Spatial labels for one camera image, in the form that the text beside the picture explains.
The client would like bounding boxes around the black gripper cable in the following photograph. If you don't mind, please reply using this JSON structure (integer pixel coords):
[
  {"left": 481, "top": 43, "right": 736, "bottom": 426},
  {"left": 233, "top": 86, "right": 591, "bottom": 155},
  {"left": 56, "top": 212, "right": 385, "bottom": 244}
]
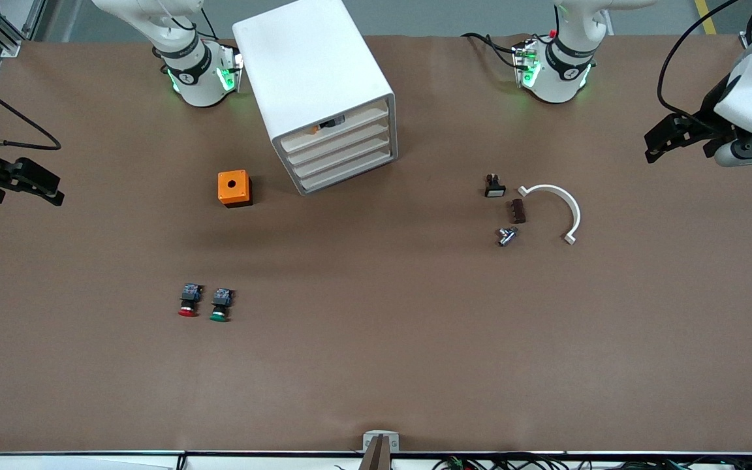
[
  {"left": 0, "top": 64, "right": 62, "bottom": 151},
  {"left": 657, "top": 0, "right": 752, "bottom": 119}
]

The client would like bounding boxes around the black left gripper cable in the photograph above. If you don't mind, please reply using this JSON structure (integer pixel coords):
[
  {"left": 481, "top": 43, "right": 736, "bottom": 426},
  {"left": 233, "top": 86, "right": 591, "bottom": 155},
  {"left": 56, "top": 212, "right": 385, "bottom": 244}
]
[{"left": 657, "top": 0, "right": 752, "bottom": 119}]

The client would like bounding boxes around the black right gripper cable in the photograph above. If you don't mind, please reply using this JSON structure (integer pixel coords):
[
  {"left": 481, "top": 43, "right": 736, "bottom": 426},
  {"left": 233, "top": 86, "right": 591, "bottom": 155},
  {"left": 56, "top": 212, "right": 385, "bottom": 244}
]
[{"left": 0, "top": 64, "right": 62, "bottom": 151}]

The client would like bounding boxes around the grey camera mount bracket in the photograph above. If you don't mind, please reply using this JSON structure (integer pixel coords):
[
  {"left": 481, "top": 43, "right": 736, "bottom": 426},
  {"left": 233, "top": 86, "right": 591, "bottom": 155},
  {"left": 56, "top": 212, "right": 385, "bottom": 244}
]
[{"left": 358, "top": 430, "right": 401, "bottom": 470}]

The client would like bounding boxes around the white drawer cabinet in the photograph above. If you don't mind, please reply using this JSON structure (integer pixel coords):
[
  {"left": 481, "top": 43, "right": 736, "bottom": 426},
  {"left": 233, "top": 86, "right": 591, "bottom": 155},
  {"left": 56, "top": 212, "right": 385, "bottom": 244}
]
[{"left": 232, "top": 0, "right": 398, "bottom": 196}]

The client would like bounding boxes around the black cable bundle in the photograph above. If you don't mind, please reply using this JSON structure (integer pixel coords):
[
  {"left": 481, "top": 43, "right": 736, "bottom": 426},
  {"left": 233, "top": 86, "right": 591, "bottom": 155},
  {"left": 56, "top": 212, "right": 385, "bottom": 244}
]
[{"left": 433, "top": 456, "right": 752, "bottom": 470}]

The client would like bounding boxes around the white curved plastic bracket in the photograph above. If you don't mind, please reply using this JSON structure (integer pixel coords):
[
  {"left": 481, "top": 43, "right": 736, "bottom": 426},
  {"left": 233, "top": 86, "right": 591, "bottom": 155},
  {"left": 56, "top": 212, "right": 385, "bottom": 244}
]
[{"left": 517, "top": 184, "right": 582, "bottom": 246}]

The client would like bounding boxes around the orange button enclosure box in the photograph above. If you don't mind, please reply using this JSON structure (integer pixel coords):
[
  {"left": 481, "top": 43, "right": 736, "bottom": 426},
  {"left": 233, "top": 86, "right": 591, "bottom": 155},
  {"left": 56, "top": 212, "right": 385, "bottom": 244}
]
[{"left": 217, "top": 170, "right": 253, "bottom": 209}]

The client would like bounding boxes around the black arm base cable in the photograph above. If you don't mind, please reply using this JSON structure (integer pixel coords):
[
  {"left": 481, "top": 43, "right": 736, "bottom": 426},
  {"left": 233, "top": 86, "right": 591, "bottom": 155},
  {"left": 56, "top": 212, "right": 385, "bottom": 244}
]
[{"left": 460, "top": 32, "right": 522, "bottom": 70}]

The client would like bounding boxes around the white table edge rail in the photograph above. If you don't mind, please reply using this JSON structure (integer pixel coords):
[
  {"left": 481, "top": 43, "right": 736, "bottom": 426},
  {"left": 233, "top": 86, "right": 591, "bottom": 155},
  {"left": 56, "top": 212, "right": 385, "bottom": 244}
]
[{"left": 0, "top": 450, "right": 752, "bottom": 470}]

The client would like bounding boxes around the green mushroom push button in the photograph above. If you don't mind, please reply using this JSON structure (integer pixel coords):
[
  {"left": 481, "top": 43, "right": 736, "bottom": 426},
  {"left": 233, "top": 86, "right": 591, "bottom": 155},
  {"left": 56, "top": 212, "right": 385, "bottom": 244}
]
[{"left": 210, "top": 287, "right": 235, "bottom": 323}]

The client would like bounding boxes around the aluminium frame profile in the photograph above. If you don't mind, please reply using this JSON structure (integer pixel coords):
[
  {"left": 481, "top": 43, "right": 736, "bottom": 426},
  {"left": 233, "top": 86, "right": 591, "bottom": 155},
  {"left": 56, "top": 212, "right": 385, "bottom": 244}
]
[{"left": 0, "top": 0, "right": 48, "bottom": 59}]

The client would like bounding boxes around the red mushroom push button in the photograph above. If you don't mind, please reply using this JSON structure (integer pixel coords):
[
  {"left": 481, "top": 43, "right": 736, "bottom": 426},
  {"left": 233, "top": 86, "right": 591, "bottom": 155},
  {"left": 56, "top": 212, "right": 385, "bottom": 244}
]
[{"left": 178, "top": 283, "right": 204, "bottom": 319}]

